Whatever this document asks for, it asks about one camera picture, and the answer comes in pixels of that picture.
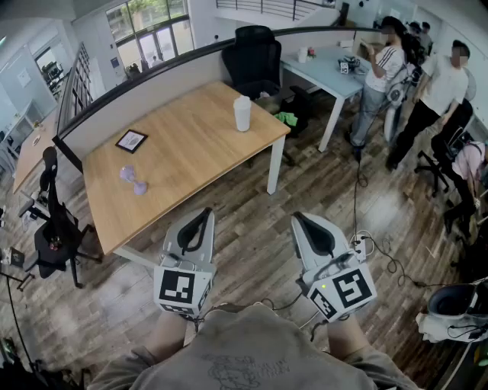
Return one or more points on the black swivel chair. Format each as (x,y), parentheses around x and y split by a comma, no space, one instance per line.
(438,160)

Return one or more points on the idle gripper device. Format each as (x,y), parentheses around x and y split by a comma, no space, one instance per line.
(347,64)

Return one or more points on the black high-back office chair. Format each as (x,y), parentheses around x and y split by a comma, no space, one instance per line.
(253,57)

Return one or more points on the black waste bin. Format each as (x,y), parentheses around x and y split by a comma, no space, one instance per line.
(268,106)

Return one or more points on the person's left forearm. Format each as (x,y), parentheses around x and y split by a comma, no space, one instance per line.
(167,335)

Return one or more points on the light blue table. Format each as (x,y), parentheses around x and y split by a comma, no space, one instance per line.
(328,76)

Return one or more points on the purple lantern ornament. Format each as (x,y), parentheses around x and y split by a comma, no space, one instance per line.
(129,175)

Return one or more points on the green cloth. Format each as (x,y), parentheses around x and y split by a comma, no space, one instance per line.
(287,118)

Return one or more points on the person's right forearm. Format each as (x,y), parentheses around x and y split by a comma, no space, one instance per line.
(347,335)

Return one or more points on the black framed picture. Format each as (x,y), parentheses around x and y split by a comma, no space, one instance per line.
(131,141)

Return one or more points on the wooden side table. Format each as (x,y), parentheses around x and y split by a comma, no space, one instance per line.
(34,152)

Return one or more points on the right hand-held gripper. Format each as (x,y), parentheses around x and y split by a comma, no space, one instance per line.
(350,289)

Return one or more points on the white power strip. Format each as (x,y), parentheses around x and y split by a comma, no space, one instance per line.
(361,245)

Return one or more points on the person's grey shirt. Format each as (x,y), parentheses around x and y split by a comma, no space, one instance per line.
(251,354)

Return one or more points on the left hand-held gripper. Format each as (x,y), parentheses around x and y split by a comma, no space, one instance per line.
(175,285)

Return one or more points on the white teapot with flowers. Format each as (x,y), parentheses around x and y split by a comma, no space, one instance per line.
(304,55)

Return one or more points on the black mesh office chair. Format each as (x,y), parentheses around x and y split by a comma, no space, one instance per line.
(57,232)

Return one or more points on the grey desk partition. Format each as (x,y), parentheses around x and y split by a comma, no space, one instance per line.
(171,76)

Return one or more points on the white grey device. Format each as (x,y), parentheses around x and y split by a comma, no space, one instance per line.
(453,304)

